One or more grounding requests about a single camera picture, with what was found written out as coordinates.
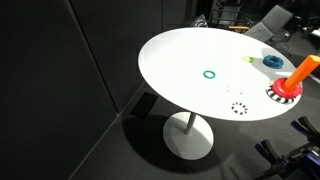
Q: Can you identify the blue dotted toy ring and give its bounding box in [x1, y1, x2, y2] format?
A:
[262, 54, 285, 69]

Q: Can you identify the black flat floor panel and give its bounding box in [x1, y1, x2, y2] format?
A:
[131, 92, 158, 119]

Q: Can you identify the grey office chair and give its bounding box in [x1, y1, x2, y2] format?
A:
[245, 5, 293, 42]

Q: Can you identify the orange stacking peg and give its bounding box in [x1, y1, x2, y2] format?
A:
[282, 55, 320, 91]

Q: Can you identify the blue black clamp equipment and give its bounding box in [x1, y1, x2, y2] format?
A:
[254, 116, 320, 180]

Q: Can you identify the dark green thin ring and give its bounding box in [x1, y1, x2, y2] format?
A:
[202, 70, 216, 80]

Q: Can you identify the white round table pedestal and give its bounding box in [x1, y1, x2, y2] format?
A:
[163, 112, 214, 160]

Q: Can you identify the small black white striped ring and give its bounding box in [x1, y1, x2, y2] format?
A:
[231, 101, 249, 116]

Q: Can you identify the lime green toothed ring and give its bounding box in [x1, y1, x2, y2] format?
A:
[241, 55, 255, 64]

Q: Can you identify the black and white striped base ring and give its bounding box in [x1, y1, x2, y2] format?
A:
[266, 85, 298, 104]

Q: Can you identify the red toy ring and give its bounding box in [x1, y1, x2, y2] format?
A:
[271, 77, 303, 99]

